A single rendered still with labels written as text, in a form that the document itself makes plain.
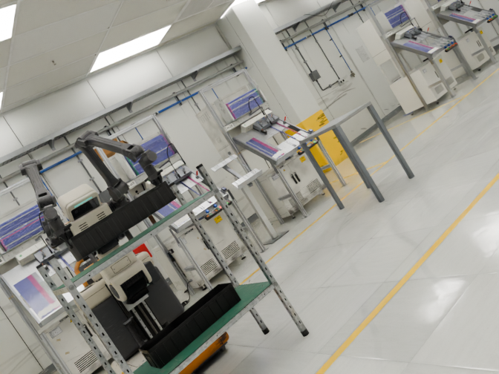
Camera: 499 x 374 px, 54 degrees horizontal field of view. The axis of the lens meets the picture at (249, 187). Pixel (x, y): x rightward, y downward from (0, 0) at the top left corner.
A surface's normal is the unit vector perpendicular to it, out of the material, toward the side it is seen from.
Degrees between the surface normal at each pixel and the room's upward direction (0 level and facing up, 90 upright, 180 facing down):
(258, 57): 90
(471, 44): 90
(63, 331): 90
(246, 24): 90
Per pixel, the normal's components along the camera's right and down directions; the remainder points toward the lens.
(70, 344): 0.48, -0.22
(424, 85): -0.70, 0.48
